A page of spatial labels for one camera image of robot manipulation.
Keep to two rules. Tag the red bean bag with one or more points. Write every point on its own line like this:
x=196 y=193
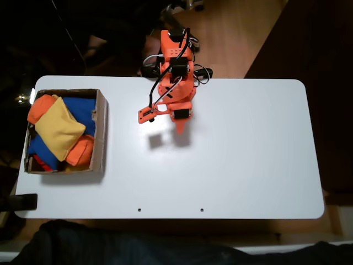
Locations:
x=42 y=164

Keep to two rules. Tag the dark brown furniture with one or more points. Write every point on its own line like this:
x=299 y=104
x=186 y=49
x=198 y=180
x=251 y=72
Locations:
x=309 y=82

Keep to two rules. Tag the cardboard box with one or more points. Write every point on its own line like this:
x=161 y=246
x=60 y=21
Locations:
x=100 y=132

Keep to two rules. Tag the orange gripper camera mount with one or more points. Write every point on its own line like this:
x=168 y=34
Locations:
x=143 y=114

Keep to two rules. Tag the blue bean bag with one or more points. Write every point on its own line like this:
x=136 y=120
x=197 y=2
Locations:
x=41 y=151
x=82 y=113

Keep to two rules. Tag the large yellow bean bag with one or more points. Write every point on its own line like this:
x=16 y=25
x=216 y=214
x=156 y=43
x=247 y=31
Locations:
x=59 y=129

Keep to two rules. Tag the office chair base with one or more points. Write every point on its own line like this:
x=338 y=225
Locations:
x=190 y=4

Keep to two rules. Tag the person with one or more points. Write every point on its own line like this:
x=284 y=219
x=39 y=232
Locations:
x=110 y=248

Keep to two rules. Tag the orange bean bag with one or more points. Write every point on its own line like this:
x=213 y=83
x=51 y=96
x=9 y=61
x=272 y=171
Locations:
x=81 y=154
x=38 y=110

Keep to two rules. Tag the black flat table clamp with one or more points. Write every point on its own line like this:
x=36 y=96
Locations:
x=19 y=202

